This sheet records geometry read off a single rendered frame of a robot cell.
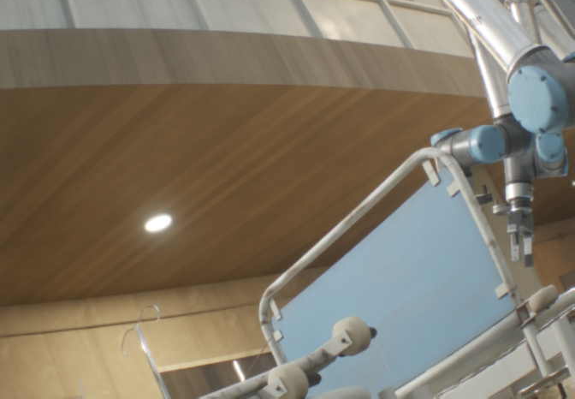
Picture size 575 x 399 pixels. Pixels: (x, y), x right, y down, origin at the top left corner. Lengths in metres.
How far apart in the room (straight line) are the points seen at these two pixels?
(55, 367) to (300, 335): 6.13
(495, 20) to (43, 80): 3.75
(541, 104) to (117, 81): 4.03
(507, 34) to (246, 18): 5.53
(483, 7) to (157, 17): 5.00
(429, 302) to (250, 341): 7.57
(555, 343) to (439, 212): 0.41
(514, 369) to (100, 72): 4.24
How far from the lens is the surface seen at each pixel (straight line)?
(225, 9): 7.19
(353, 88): 6.74
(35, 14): 6.19
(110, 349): 8.39
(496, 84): 2.10
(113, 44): 5.66
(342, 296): 1.92
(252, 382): 1.25
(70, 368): 8.11
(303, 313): 2.02
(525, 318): 1.58
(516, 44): 1.83
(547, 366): 1.57
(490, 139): 1.99
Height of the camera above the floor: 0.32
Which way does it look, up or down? 22 degrees up
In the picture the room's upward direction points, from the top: 25 degrees counter-clockwise
